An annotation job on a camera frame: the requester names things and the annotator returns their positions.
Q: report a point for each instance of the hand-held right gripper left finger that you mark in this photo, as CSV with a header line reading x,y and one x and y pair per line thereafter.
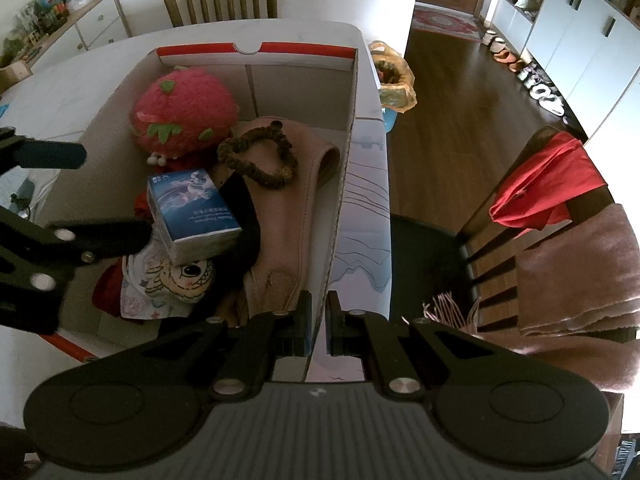
x,y
306,330

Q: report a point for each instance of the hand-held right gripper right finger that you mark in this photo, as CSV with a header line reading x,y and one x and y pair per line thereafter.
x,y
332,330

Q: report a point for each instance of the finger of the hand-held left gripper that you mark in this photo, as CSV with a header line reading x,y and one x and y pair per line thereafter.
x,y
115,237
55,155

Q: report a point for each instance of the red cloth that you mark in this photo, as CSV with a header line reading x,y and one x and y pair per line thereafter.
x,y
105,292

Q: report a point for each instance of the blue tissue packet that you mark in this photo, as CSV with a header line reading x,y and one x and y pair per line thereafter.
x,y
190,210

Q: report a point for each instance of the pink knit hat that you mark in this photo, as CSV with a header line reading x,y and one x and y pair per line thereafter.
x,y
280,230

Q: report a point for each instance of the black cloth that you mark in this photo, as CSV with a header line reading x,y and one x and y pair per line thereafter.
x,y
247,240

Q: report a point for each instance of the strawberry plush toy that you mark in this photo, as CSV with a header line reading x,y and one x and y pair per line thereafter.
x,y
185,105

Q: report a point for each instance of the red white cardboard box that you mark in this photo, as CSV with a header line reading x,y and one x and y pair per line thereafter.
x,y
295,90

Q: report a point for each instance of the dark wooden chair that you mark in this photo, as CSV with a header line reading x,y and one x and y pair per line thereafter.
x,y
425,255

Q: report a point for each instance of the printed table mat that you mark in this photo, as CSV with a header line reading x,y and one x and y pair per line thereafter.
x,y
365,210

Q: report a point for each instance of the white wooden sideboard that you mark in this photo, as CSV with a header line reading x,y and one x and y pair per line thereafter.
x,y
100,22

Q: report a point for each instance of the pink fringed scarf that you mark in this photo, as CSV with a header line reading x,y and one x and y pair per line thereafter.
x,y
575,275

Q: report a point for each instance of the trash bin with yellow bag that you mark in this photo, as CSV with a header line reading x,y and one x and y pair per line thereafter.
x,y
395,85

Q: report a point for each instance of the red garment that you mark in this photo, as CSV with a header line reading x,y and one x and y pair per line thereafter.
x,y
545,185

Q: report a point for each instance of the row of shoes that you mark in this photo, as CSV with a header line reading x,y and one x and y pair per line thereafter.
x,y
540,90

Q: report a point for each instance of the red patterned rug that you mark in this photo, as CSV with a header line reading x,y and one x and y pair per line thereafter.
x,y
445,22

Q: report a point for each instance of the tall white cabinet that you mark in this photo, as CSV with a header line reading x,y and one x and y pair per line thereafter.
x,y
575,50

